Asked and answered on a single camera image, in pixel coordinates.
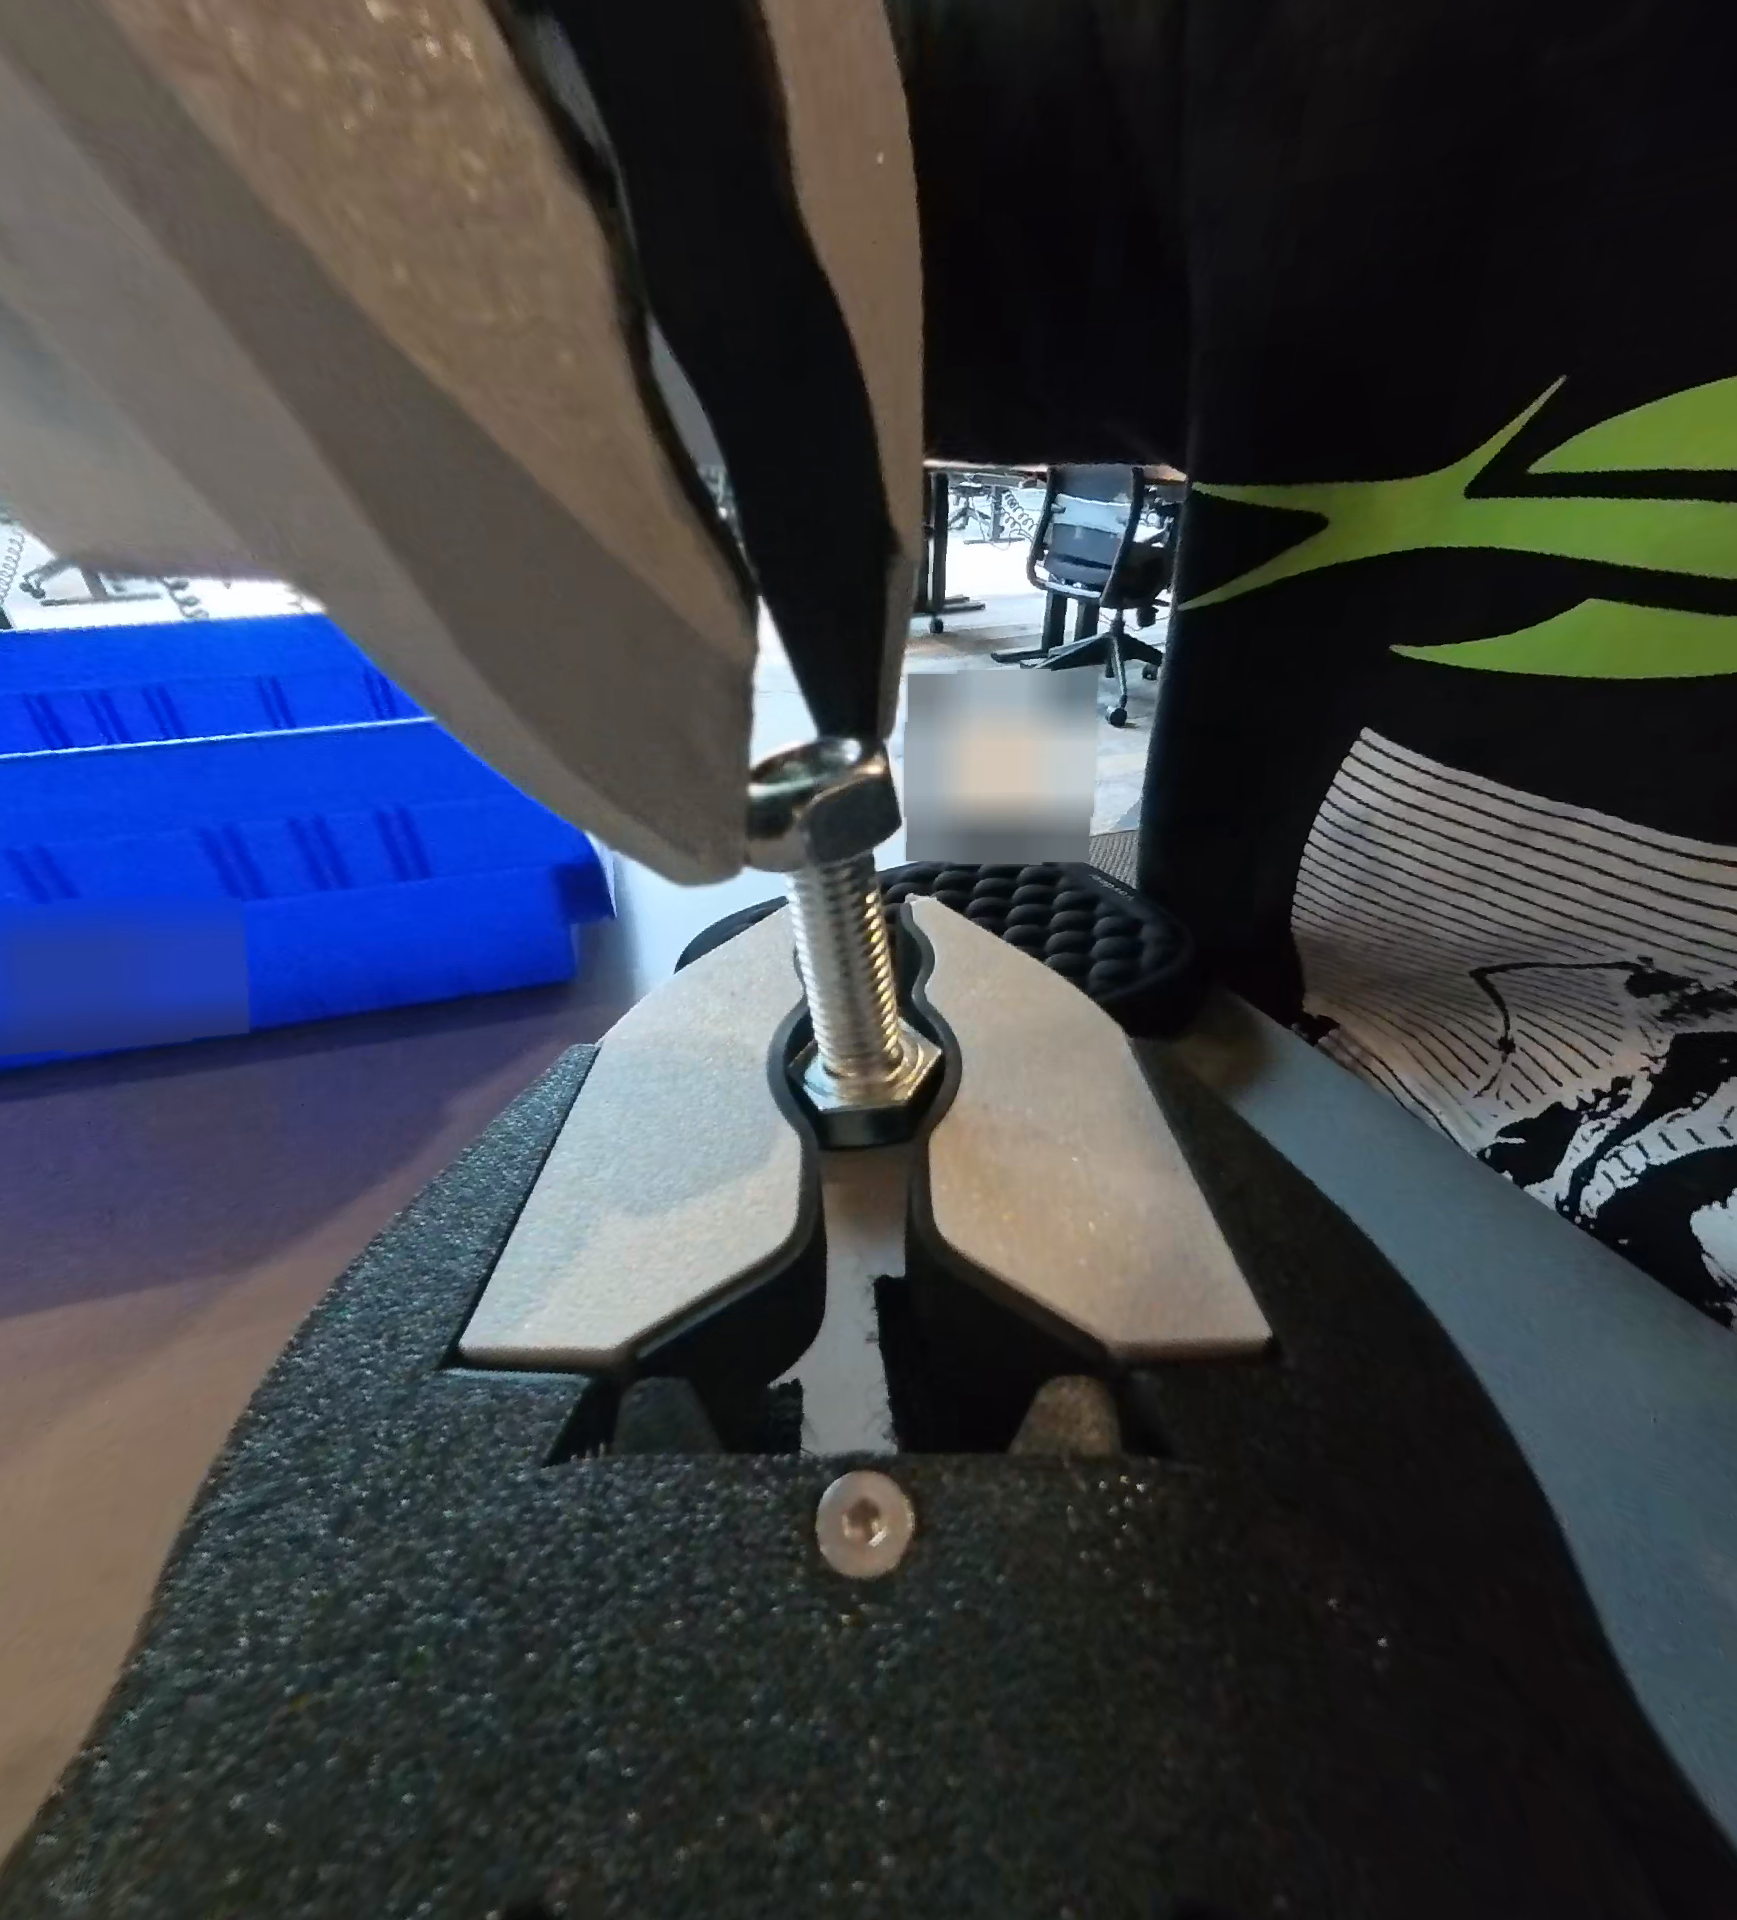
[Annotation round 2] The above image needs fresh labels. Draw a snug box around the black textured armrest pad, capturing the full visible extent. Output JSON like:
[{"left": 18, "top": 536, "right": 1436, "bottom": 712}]
[{"left": 880, "top": 856, "right": 1211, "bottom": 1042}]

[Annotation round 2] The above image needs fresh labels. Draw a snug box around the black office chair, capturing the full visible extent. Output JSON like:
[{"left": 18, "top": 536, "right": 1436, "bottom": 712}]
[{"left": 990, "top": 468, "right": 1169, "bottom": 730}]

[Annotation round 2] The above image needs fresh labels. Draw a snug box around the silver hex nut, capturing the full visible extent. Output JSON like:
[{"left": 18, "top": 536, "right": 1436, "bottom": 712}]
[{"left": 780, "top": 1042, "right": 944, "bottom": 1156}]

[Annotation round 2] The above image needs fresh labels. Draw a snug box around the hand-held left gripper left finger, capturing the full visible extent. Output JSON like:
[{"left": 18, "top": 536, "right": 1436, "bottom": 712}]
[{"left": 454, "top": 894, "right": 831, "bottom": 1373}]

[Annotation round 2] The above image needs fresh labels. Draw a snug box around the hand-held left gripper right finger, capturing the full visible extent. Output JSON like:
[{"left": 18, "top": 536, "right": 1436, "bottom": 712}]
[{"left": 902, "top": 894, "right": 1280, "bottom": 1373}]

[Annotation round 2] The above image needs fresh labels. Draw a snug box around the silver threaded bolt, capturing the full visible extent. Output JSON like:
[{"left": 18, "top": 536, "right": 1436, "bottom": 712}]
[{"left": 741, "top": 735, "right": 912, "bottom": 1087}]

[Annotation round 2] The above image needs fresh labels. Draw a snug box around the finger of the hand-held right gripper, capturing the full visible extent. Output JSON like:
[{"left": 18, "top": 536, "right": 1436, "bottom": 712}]
[
  {"left": 538, "top": 0, "right": 931, "bottom": 754},
  {"left": 0, "top": 0, "right": 761, "bottom": 890}
]

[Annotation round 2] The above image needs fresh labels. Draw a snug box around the blue plastic bin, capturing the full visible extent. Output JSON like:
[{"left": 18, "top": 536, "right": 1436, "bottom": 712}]
[
  {"left": 0, "top": 613, "right": 436, "bottom": 768},
  {"left": 0, "top": 719, "right": 618, "bottom": 1087}
]

